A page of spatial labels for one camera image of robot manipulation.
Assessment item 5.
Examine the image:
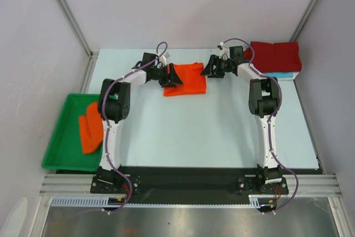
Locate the orange t shirt in tray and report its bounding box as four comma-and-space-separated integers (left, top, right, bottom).
78, 102, 104, 154

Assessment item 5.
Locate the orange t shirt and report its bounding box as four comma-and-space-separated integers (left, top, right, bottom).
164, 62, 207, 97
78, 102, 104, 154

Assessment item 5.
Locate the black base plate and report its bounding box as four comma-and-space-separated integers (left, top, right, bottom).
54, 167, 323, 205

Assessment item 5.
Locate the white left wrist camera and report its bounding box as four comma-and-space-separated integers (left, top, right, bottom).
159, 52, 170, 65

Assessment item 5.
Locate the right aluminium corner post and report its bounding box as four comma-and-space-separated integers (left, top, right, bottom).
290, 0, 319, 42

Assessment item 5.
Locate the grey slotted cable duct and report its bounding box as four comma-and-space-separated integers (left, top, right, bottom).
51, 196, 274, 209

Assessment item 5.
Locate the left aluminium corner post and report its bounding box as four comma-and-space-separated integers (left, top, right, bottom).
38, 0, 95, 57

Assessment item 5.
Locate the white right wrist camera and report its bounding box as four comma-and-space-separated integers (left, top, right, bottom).
217, 42, 229, 60

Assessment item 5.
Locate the folded turquoise t shirt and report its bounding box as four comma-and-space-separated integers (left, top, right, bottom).
264, 72, 294, 80

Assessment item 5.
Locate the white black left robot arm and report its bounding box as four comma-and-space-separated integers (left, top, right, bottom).
90, 52, 183, 194

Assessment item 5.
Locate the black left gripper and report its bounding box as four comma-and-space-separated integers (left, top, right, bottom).
151, 63, 183, 88

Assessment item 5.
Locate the aluminium corner post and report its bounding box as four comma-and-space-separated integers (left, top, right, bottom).
290, 0, 319, 42
38, 0, 95, 57

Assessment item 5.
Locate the aluminium front rail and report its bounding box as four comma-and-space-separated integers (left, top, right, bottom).
39, 174, 342, 198

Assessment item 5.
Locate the green plastic tray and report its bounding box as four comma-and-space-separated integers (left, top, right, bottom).
42, 93, 102, 172

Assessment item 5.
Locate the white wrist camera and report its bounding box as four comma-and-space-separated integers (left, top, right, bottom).
217, 42, 229, 60
159, 52, 170, 65

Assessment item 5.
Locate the folded dark red t shirt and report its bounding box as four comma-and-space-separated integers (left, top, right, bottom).
251, 42, 302, 73

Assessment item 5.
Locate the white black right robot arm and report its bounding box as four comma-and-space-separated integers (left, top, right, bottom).
201, 42, 282, 194

